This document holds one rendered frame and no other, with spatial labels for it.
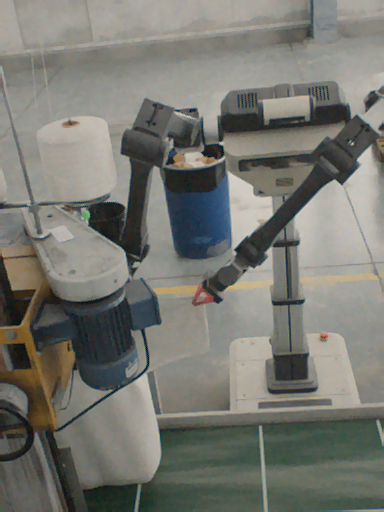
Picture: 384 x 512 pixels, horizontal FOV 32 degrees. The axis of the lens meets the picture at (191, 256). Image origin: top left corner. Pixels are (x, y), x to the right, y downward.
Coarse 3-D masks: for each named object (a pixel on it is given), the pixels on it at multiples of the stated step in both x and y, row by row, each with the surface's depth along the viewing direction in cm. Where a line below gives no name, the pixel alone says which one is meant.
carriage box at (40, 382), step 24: (24, 264) 169; (24, 288) 158; (48, 288) 163; (24, 312) 161; (0, 336) 146; (24, 336) 145; (24, 360) 154; (48, 360) 159; (72, 360) 180; (24, 384) 152; (48, 384) 158; (48, 408) 156
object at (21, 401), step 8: (0, 384) 151; (8, 384) 152; (0, 392) 149; (8, 392) 150; (16, 392) 151; (0, 400) 149; (8, 400) 148; (16, 400) 149; (24, 400) 152; (24, 408) 151; (8, 416) 151; (8, 424) 152
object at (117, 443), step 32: (192, 320) 197; (160, 352) 204; (192, 352) 203; (64, 416) 209; (96, 416) 208; (128, 416) 209; (96, 448) 214; (128, 448) 215; (160, 448) 227; (96, 480) 223; (128, 480) 223
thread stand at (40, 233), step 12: (0, 72) 143; (0, 84) 144; (12, 120) 149; (24, 168) 154; (108, 192) 158; (0, 204) 159; (12, 204) 160; (24, 204) 159; (36, 204) 158; (48, 204) 159; (60, 204) 159; (72, 204) 154; (84, 204) 154; (96, 204) 154; (36, 216) 160; (36, 228) 162
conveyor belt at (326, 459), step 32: (192, 448) 237; (224, 448) 235; (256, 448) 233; (288, 448) 232; (320, 448) 230; (352, 448) 228; (160, 480) 226; (192, 480) 224; (224, 480) 223; (256, 480) 221; (288, 480) 220; (320, 480) 218; (352, 480) 217
